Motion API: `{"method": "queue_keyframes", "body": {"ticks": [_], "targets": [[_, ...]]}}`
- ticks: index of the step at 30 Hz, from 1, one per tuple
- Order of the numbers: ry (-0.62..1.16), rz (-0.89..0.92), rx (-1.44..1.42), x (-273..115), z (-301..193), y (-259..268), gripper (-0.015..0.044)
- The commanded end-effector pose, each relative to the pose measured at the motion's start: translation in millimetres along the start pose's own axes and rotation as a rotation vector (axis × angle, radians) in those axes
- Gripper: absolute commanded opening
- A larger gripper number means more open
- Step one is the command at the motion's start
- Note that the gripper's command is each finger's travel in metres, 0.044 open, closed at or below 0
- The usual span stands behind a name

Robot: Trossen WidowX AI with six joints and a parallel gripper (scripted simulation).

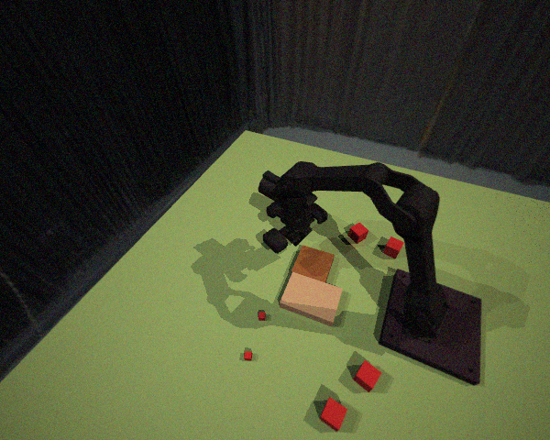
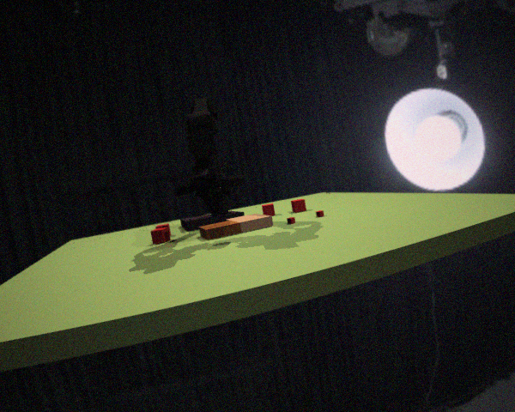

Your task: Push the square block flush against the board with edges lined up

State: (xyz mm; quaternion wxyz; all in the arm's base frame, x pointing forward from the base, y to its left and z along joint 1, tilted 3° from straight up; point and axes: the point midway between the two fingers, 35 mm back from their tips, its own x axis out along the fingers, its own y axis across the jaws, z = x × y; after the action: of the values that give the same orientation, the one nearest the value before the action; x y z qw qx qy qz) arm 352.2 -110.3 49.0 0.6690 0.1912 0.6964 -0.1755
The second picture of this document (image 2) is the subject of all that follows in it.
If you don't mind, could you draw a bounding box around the tan rectangular board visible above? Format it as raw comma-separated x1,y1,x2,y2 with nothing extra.
227,214,273,233

